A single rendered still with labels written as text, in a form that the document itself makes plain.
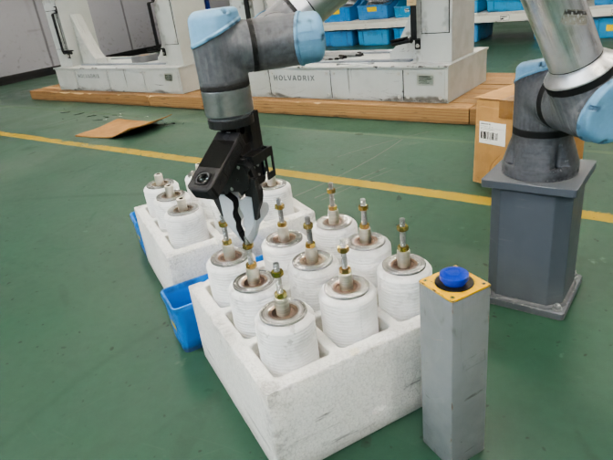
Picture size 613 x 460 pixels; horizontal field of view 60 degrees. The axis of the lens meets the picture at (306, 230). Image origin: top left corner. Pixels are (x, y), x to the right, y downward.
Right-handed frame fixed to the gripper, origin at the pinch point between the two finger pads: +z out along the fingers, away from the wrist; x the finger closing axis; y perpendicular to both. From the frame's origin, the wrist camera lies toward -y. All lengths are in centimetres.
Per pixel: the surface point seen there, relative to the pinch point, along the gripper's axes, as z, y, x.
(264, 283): 8.9, 0.5, -2.3
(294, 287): 12.6, 6.1, -4.5
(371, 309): 11.9, 2.5, -21.0
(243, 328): 15.7, -4.2, 0.6
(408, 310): 15.5, 9.1, -24.9
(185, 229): 12.2, 21.0, 32.7
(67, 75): 13, 255, 350
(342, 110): 31, 204, 74
